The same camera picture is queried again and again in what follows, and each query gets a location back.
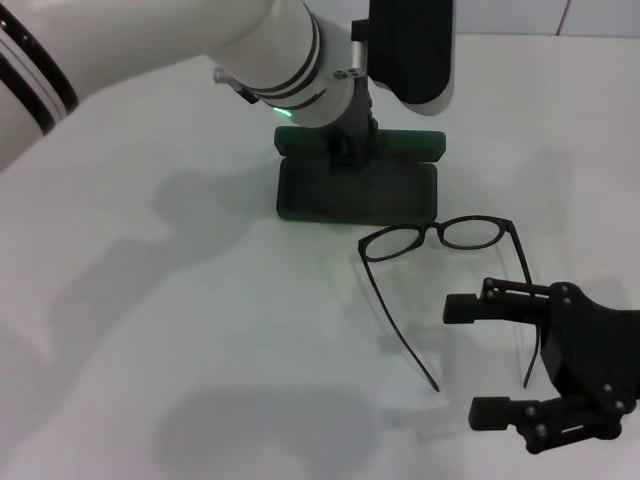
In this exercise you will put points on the green glasses case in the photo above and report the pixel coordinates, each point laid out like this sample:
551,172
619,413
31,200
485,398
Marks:
400,200

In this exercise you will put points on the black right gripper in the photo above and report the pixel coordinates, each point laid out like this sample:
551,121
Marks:
590,350

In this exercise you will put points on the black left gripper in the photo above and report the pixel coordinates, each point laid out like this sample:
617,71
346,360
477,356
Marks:
361,115

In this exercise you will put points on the black glasses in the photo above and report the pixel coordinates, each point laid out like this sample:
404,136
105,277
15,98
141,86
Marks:
362,248

